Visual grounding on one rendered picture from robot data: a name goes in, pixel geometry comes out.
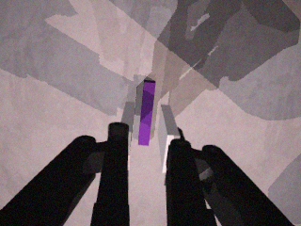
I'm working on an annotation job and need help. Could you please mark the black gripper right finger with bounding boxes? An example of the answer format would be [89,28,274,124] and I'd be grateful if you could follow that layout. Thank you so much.
[157,105,294,226]

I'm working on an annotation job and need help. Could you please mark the purple rod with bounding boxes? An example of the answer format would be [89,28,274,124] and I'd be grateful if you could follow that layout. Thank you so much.
[138,80,155,146]

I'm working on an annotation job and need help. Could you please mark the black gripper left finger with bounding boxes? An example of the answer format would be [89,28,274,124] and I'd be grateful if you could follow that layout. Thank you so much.
[0,102,135,226]

